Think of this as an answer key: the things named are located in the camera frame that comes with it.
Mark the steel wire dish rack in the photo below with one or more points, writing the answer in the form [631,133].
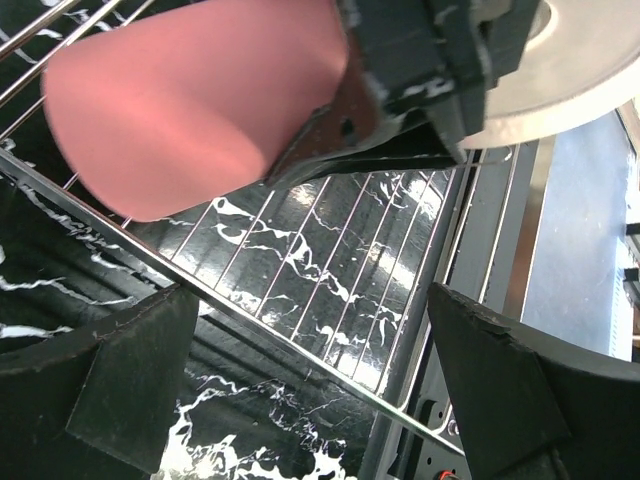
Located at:
[337,270]

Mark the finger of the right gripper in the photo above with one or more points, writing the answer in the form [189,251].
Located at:
[310,155]

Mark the white paper plate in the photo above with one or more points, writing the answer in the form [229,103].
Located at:
[580,62]

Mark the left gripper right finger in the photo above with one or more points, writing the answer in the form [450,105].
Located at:
[529,405]

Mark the pink plastic cup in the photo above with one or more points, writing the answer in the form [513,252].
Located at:
[181,107]

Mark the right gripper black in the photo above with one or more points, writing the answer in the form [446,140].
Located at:
[426,68]

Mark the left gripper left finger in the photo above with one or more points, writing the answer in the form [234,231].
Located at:
[97,402]

